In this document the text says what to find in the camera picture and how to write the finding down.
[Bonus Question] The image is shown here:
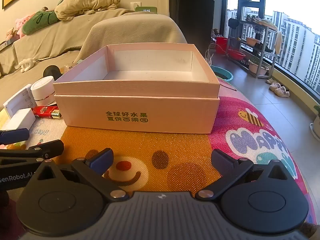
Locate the teal basin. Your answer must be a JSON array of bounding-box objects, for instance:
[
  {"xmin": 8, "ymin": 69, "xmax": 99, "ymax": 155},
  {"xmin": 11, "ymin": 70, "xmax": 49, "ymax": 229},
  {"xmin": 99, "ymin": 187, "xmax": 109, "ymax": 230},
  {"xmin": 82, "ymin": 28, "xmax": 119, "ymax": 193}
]
[{"xmin": 211, "ymin": 65, "xmax": 234, "ymax": 81}]

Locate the pink plush toy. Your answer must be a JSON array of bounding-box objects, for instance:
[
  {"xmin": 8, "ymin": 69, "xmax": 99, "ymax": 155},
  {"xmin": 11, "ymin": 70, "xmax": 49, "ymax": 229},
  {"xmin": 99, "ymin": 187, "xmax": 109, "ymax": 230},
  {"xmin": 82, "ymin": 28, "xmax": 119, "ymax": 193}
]
[{"xmin": 15, "ymin": 14, "xmax": 35, "ymax": 38}]

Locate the beige hanging cloth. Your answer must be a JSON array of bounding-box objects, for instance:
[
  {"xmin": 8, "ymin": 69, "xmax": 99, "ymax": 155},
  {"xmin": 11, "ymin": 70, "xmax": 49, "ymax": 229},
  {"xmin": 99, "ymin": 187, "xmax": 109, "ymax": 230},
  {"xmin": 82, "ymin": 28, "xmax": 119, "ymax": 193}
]
[{"xmin": 274, "ymin": 31, "xmax": 283, "ymax": 54}]

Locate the thin book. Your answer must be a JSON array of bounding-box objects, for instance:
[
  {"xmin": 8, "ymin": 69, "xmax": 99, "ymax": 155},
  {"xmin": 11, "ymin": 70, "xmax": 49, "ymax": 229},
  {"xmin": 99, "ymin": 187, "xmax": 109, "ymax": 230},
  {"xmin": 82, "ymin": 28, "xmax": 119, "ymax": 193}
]
[{"xmin": 0, "ymin": 36, "xmax": 20, "ymax": 52}]

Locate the green digital clock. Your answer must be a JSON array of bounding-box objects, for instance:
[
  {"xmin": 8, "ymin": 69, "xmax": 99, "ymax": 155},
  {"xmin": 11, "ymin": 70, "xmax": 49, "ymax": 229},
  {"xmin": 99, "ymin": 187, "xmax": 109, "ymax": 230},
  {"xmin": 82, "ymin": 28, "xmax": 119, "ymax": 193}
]
[{"xmin": 135, "ymin": 6, "xmax": 158, "ymax": 13}]

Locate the beige planter with plants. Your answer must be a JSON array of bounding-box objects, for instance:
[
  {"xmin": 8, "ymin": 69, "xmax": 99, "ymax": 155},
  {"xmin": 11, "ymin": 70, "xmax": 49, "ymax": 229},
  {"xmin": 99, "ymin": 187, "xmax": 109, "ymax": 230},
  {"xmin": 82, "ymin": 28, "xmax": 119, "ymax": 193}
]
[{"xmin": 248, "ymin": 59, "xmax": 270, "ymax": 75}]

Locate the small white plush toy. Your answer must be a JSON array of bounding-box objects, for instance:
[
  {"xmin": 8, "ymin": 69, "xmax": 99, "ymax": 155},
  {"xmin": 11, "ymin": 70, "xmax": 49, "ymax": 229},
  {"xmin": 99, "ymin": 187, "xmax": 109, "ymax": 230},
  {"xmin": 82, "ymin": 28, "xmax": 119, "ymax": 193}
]
[{"xmin": 18, "ymin": 58, "xmax": 37, "ymax": 73}]

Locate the beige covered sofa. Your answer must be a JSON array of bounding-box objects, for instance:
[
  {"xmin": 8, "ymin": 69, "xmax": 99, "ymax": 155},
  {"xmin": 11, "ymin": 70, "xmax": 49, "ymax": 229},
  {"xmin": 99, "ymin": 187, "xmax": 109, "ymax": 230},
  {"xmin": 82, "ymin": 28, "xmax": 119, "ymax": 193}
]
[{"xmin": 0, "ymin": 0, "xmax": 188, "ymax": 112}]

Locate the clear bag with dark contents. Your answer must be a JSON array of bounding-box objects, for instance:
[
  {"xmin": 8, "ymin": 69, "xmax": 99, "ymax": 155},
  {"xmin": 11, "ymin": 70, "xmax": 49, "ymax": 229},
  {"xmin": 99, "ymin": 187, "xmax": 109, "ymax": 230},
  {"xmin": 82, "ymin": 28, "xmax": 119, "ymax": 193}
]
[{"xmin": 61, "ymin": 62, "xmax": 77, "ymax": 74}]

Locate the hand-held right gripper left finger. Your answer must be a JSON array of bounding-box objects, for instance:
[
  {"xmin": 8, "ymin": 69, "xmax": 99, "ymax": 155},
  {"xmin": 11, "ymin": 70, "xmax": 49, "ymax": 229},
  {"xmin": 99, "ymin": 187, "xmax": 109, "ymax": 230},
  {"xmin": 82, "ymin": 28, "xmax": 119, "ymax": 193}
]
[{"xmin": 32, "ymin": 148, "xmax": 127, "ymax": 201}]

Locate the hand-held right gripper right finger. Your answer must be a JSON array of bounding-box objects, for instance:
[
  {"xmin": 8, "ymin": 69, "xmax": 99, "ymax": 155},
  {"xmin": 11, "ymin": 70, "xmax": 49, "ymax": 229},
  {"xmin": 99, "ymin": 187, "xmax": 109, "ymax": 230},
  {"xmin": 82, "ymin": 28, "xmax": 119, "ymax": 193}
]
[{"xmin": 195, "ymin": 149, "xmax": 293, "ymax": 200}]

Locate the pink cardboard box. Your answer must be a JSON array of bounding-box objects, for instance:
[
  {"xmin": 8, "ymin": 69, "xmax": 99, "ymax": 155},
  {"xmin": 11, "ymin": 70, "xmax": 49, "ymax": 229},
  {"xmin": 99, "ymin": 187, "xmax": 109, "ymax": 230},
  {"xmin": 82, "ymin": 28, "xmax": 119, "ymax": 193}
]
[{"xmin": 53, "ymin": 43, "xmax": 221, "ymax": 135}]

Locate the beige crumpled blanket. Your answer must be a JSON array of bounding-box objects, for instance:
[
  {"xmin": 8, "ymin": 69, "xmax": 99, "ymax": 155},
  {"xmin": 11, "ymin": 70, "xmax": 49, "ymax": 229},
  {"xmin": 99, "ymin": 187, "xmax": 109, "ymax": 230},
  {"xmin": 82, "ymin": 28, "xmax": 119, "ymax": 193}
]
[{"xmin": 54, "ymin": 0, "xmax": 121, "ymax": 22}]

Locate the red basin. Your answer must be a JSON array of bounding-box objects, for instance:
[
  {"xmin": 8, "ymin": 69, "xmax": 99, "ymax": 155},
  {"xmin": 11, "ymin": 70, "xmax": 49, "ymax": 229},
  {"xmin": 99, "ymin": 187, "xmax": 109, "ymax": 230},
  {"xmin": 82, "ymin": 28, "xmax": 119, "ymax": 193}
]
[{"xmin": 226, "ymin": 50, "xmax": 247, "ymax": 61}]

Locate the metal shelf rack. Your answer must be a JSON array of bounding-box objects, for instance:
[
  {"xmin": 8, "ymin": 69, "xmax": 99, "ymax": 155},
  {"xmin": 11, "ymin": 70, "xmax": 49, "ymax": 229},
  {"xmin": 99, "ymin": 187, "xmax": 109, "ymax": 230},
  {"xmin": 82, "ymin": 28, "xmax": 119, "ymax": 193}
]
[{"xmin": 235, "ymin": 17, "xmax": 283, "ymax": 79}]

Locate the potted plant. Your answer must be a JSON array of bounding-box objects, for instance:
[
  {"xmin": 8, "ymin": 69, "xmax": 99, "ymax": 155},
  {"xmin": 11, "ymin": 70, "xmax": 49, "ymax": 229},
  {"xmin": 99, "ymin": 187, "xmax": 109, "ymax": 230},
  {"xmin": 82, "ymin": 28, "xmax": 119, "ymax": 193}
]
[{"xmin": 309, "ymin": 105, "xmax": 320, "ymax": 141}]

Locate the pink planter box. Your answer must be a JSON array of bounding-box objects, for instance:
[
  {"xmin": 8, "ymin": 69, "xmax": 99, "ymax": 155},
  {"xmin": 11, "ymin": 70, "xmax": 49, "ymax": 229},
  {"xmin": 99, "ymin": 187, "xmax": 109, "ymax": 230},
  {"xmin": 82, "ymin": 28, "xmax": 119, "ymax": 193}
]
[{"xmin": 245, "ymin": 37, "xmax": 262, "ymax": 47}]

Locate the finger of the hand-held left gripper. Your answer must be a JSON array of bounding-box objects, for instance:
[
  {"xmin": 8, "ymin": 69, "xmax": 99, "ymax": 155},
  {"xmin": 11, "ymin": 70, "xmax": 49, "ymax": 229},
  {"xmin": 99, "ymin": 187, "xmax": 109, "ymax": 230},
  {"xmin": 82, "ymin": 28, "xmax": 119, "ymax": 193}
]
[
  {"xmin": 0, "ymin": 128, "xmax": 30, "ymax": 145},
  {"xmin": 0, "ymin": 139, "xmax": 65, "ymax": 165}
]

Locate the small brown plush toy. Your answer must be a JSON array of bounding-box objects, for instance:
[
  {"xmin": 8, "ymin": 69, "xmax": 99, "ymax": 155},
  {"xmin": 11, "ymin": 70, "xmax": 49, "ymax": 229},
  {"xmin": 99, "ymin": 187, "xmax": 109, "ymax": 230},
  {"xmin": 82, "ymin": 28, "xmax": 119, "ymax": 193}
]
[{"xmin": 5, "ymin": 27, "xmax": 19, "ymax": 41}]

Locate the green plush toy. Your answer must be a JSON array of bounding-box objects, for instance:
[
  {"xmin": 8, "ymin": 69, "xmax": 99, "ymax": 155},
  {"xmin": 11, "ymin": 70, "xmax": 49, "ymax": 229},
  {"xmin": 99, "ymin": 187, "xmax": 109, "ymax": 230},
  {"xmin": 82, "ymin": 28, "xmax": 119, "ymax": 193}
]
[{"xmin": 22, "ymin": 10, "xmax": 60, "ymax": 36}]

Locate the white round jar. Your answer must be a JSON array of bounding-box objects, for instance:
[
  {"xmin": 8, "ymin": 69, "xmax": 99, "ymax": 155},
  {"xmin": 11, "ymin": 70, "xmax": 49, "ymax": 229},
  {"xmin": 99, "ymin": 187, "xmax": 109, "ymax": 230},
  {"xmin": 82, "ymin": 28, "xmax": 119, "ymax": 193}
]
[{"xmin": 30, "ymin": 76, "xmax": 57, "ymax": 106}]

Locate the colourful cartoon play mat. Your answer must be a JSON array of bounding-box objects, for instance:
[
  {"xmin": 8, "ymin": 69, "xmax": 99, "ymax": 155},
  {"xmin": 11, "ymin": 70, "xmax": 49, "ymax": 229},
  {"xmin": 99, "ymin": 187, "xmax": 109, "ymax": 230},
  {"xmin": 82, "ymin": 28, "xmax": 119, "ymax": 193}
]
[{"xmin": 0, "ymin": 76, "xmax": 318, "ymax": 233}]

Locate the red lighter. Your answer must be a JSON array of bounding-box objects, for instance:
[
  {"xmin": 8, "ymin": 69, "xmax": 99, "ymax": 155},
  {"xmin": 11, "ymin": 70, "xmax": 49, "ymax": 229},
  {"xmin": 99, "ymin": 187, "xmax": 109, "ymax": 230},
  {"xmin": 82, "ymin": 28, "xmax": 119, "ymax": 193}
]
[{"xmin": 32, "ymin": 106, "xmax": 62, "ymax": 119}]

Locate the black plastic cylinder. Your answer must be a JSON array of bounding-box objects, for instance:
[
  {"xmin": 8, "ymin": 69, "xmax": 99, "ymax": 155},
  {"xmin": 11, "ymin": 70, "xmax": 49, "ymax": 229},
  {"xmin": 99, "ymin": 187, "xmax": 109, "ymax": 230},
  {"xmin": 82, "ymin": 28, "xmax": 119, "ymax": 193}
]
[{"xmin": 43, "ymin": 65, "xmax": 63, "ymax": 81}]

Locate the small white box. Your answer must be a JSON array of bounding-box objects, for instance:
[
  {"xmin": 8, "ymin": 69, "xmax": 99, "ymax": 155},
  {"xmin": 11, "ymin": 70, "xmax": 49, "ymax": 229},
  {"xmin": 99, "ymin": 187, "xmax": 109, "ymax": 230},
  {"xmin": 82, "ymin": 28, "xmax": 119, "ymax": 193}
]
[{"xmin": 5, "ymin": 108, "xmax": 36, "ymax": 132}]

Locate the red bucket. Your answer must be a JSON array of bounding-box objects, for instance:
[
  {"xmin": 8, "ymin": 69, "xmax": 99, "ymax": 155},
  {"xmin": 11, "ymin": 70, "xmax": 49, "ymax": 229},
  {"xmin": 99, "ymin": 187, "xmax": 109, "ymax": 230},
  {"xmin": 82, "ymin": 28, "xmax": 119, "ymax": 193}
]
[{"xmin": 215, "ymin": 36, "xmax": 229, "ymax": 55}]

